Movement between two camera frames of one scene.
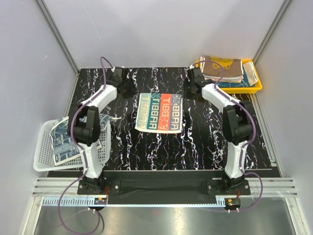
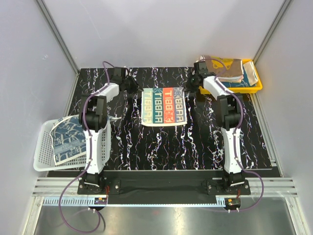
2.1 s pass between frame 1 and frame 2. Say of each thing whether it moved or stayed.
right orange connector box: stayed
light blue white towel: stayed
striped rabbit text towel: moved
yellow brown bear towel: stayed
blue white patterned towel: stayed
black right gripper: moved
